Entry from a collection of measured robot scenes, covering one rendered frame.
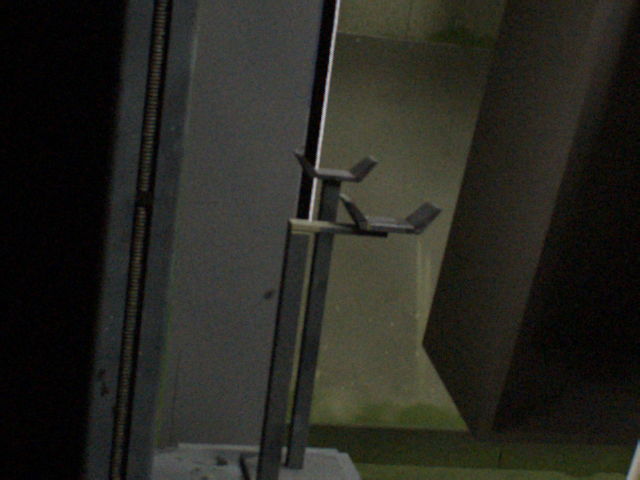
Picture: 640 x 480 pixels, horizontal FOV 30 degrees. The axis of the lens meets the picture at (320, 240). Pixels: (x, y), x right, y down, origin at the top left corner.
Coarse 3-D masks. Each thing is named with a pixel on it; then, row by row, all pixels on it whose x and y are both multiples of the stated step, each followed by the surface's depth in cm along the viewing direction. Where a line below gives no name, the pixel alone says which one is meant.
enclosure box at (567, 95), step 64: (512, 0) 221; (576, 0) 196; (512, 64) 219; (576, 64) 195; (512, 128) 217; (576, 128) 239; (512, 192) 215; (576, 192) 245; (448, 256) 242; (512, 256) 213; (576, 256) 253; (448, 320) 240; (512, 320) 213; (576, 320) 260; (448, 384) 238; (512, 384) 246; (576, 384) 250
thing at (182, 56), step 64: (128, 0) 93; (192, 0) 93; (128, 64) 94; (192, 64) 95; (128, 128) 95; (128, 192) 96; (128, 256) 97; (128, 320) 99; (128, 384) 101; (128, 448) 102
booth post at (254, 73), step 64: (256, 0) 144; (320, 0) 146; (256, 64) 146; (192, 128) 146; (256, 128) 148; (192, 192) 148; (256, 192) 150; (192, 256) 150; (256, 256) 152; (192, 320) 152; (256, 320) 154; (192, 384) 155; (256, 384) 156
